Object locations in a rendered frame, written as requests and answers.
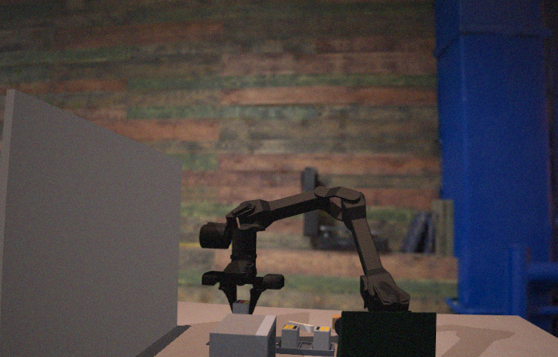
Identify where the orange flat box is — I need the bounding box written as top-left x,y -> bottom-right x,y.
333,314 -> 341,329

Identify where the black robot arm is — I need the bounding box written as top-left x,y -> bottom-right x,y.
199,186 -> 411,312

